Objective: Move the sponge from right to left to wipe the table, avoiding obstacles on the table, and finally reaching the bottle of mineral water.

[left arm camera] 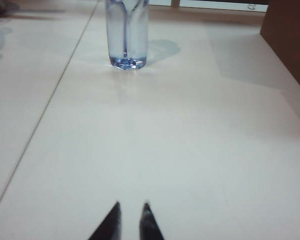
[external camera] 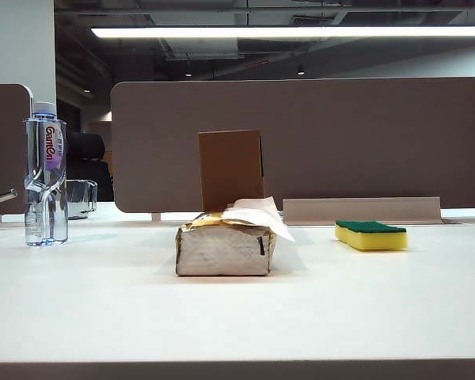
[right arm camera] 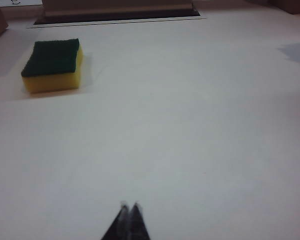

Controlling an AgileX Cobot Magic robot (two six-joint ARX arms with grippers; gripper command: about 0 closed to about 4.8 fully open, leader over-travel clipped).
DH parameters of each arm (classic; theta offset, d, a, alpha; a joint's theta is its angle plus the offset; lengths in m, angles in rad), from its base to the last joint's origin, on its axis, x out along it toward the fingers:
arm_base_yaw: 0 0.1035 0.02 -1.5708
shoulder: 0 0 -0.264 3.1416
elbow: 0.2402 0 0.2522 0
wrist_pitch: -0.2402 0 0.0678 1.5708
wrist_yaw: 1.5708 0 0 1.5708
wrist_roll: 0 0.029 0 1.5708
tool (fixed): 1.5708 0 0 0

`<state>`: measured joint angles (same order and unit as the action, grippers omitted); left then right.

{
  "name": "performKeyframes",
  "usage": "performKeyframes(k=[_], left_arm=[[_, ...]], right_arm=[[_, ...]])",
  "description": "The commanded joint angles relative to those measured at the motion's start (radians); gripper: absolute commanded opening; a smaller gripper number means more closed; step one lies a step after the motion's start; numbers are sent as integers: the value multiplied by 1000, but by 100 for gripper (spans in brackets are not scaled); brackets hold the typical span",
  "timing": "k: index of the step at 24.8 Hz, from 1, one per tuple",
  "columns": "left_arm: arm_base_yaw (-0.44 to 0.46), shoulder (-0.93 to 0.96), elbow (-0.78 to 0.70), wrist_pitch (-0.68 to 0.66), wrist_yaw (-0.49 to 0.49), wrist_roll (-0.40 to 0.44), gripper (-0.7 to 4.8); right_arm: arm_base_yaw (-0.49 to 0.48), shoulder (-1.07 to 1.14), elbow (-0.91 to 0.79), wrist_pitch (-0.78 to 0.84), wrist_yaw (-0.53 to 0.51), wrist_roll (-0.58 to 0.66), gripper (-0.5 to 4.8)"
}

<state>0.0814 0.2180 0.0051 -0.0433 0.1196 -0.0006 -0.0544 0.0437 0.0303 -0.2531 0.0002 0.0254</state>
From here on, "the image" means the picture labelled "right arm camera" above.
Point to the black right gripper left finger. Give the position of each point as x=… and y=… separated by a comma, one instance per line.
x=116, y=227

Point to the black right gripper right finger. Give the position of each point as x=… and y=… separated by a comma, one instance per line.
x=138, y=225

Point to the yellow sponge green scouring top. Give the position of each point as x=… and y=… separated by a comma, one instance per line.
x=52, y=57

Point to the white paper label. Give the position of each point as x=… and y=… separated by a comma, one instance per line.
x=17, y=2

